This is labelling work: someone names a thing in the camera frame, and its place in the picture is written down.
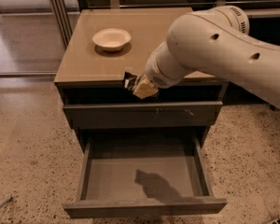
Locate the black rxbar chocolate wrapper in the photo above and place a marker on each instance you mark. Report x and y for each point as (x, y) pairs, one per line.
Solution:
(131, 81)

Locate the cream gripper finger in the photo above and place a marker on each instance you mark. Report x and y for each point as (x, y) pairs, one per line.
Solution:
(144, 88)

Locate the white ceramic bowl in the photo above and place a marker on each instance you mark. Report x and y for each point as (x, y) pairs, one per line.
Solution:
(111, 39)

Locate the closed grey top drawer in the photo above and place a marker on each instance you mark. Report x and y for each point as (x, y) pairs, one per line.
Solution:
(142, 115)

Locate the open grey middle drawer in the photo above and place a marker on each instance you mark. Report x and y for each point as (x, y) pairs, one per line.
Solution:
(150, 175)

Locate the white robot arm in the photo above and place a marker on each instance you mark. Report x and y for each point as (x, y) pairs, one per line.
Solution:
(215, 42)

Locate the grey drawer cabinet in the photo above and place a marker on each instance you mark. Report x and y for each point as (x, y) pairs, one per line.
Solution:
(90, 76)

